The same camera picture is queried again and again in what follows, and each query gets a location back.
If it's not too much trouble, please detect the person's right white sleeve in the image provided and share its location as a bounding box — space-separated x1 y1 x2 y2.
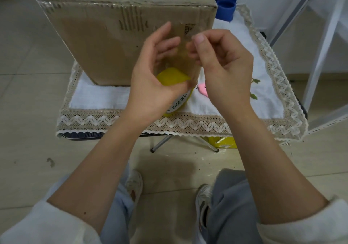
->
257 196 348 244

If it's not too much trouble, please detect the yellow tape roll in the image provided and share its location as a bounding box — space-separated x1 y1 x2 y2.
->
156 67 195 118

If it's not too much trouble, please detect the white lace-trimmed tablecloth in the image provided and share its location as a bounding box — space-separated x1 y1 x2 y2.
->
55 4 309 144

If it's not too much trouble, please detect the white metal shelf rack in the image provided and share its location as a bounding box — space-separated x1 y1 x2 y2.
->
269 0 348 134

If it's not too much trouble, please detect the person's right trouser leg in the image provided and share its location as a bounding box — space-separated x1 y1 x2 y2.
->
208 169 264 244

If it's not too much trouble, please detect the person's right forearm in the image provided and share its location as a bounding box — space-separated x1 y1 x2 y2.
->
228 110 330 232

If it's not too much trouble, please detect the brown cardboard box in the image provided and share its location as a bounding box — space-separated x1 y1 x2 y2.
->
37 0 219 87

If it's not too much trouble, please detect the person's right white shoe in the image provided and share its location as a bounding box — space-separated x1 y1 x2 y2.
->
194 184 214 244

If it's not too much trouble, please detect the person's left white sleeve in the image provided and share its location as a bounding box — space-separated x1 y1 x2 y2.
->
0 199 103 244

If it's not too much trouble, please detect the metal table leg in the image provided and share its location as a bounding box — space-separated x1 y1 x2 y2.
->
194 136 219 153
150 134 174 153

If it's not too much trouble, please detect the person's left forearm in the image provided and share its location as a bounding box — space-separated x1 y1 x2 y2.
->
46 110 145 235

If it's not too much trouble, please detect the person's white shoe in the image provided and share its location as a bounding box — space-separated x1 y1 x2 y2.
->
194 184 214 244
124 170 144 206

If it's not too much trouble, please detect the person's left hand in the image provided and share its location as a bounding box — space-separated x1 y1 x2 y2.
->
126 21 192 122

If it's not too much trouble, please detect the person's trouser leg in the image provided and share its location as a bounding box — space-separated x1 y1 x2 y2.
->
208 169 264 244
45 162 135 244

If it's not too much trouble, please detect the blue tape dispenser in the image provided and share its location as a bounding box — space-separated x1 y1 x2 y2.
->
211 0 239 22

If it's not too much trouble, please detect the person's left white shoe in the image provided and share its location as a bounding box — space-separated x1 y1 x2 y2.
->
124 170 144 206

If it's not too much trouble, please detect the yellow plastic packet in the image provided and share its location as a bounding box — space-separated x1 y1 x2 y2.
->
200 136 237 149

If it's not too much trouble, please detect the person's white sleeve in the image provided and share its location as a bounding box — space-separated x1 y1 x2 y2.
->
0 199 103 244
257 196 348 244

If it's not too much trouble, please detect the person's left trouser leg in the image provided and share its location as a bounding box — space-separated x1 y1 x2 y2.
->
45 162 135 244

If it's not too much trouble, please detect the person's right hand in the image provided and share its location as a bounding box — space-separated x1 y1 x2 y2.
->
186 29 255 116

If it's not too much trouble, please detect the pink box cutter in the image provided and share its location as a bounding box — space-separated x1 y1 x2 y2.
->
197 82 210 98

